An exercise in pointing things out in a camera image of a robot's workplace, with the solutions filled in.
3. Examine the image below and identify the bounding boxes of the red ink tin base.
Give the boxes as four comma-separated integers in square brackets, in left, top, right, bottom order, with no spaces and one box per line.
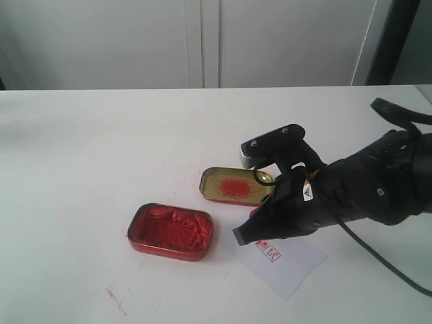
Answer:
[127,203,214,261]

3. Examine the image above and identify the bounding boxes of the black cable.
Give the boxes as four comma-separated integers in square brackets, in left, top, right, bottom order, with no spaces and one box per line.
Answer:
[251,97,432,298]

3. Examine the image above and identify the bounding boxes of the white cabinet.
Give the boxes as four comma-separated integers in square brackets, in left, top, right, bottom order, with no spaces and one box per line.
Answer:
[1,1,391,90]

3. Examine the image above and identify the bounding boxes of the dark vertical post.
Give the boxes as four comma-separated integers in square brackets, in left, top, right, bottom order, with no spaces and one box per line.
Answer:
[365,0,421,86]

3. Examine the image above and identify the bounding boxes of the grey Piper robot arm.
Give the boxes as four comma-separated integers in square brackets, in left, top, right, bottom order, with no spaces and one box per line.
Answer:
[234,130,431,246]

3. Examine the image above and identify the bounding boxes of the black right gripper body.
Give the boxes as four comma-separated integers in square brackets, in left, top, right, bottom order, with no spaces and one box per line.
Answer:
[269,158,419,242]

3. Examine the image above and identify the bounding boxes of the white paper sheet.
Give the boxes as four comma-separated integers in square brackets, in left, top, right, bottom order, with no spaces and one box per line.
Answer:
[232,238,327,300]

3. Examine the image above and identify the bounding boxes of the gold tin lid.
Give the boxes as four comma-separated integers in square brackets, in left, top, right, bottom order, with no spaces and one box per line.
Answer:
[199,167,273,207]

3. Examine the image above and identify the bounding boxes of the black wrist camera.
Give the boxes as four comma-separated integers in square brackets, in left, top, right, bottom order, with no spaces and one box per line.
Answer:
[240,124,325,173]

